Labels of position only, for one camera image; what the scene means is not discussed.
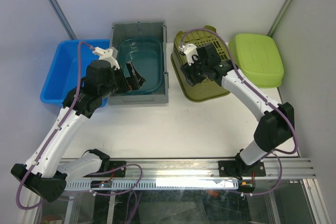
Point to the right aluminium corner post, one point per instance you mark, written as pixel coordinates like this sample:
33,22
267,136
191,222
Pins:
279,17

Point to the olive green slotted basket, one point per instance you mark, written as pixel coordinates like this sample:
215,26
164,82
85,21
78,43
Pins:
206,90

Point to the aluminium corner post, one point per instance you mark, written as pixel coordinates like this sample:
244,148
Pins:
279,17
63,19

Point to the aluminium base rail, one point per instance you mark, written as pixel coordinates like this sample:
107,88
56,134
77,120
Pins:
293,168

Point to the left aluminium corner post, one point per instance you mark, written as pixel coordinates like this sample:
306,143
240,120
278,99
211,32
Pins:
63,19

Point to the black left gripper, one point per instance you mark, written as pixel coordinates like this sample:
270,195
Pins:
135,81

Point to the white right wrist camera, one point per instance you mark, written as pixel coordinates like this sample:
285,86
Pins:
189,50

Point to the grey plastic crate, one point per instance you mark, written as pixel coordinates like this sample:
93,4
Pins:
156,30

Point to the teal transparent tub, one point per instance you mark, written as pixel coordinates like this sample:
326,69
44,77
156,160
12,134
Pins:
146,54

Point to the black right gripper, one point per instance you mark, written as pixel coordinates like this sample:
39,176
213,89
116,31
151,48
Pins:
188,71

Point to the white slotted cable duct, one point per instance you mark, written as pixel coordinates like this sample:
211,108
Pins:
154,184

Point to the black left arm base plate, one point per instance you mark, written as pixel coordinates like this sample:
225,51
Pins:
113,164

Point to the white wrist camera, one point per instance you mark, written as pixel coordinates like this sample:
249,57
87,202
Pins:
189,50
109,54

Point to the lime green plastic basin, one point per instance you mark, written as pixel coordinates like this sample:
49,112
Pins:
257,56

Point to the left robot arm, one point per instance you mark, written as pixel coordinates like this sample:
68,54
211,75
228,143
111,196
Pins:
42,173

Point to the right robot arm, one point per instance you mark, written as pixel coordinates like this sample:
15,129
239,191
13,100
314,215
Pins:
275,120

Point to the blue plastic tub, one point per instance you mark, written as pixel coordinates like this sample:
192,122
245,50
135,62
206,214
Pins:
63,72

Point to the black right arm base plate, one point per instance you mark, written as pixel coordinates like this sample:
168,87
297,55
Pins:
233,168

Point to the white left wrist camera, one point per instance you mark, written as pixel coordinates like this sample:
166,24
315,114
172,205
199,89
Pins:
109,54

